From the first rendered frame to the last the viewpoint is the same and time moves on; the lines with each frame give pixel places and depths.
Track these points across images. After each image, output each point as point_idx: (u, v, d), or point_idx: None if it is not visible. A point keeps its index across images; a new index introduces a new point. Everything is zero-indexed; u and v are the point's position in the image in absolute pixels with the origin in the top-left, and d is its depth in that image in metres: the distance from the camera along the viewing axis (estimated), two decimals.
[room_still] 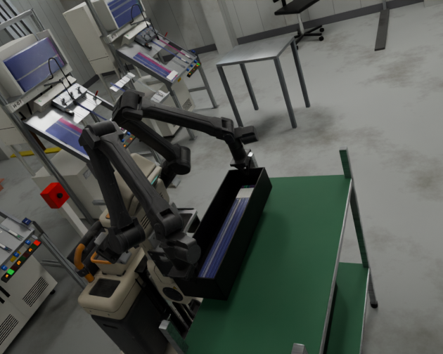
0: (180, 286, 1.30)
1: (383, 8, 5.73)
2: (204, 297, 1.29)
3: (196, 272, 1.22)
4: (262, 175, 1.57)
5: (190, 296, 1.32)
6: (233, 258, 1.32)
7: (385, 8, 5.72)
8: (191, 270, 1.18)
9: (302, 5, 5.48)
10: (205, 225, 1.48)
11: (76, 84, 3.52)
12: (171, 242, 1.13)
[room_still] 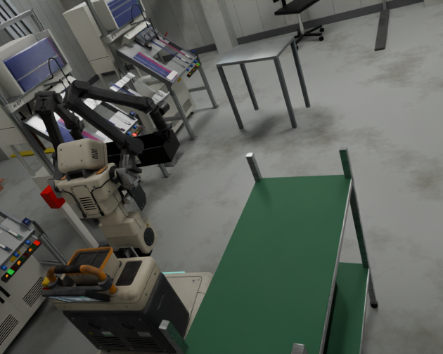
0: (167, 152, 2.12)
1: (383, 8, 5.73)
2: (175, 152, 2.21)
3: None
4: None
5: (172, 159, 2.17)
6: (157, 141, 2.29)
7: (385, 8, 5.72)
8: None
9: (302, 5, 5.48)
10: None
11: None
12: (156, 109, 2.06)
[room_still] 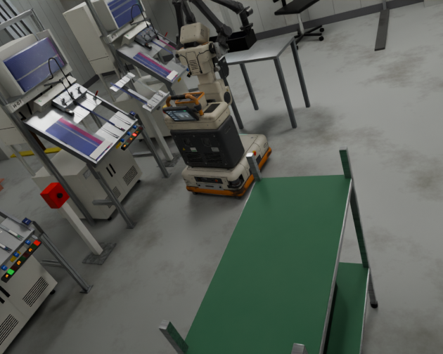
0: (247, 42, 3.23)
1: (383, 8, 5.73)
2: (252, 44, 3.30)
3: (248, 29, 3.25)
4: None
5: (249, 48, 3.27)
6: (242, 38, 3.40)
7: (385, 8, 5.72)
8: None
9: (302, 5, 5.48)
10: None
11: (76, 84, 3.52)
12: (244, 11, 3.15)
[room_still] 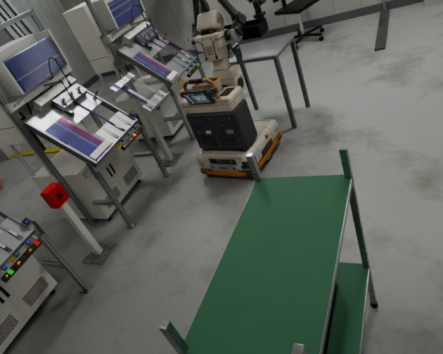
0: (259, 29, 3.39)
1: (383, 8, 5.73)
2: (264, 32, 3.46)
3: None
4: None
5: (262, 35, 3.43)
6: None
7: (385, 8, 5.72)
8: None
9: (302, 5, 5.48)
10: None
11: (76, 84, 3.52)
12: (257, 0, 3.31)
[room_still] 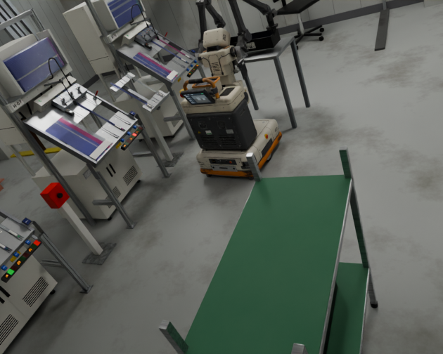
0: (272, 41, 3.58)
1: (383, 8, 5.73)
2: (277, 43, 3.65)
3: (273, 29, 3.60)
4: (231, 38, 3.96)
5: (275, 46, 3.62)
6: (266, 36, 3.75)
7: (385, 8, 5.72)
8: None
9: (302, 5, 5.48)
10: (247, 44, 3.73)
11: (76, 84, 3.52)
12: (270, 12, 3.50)
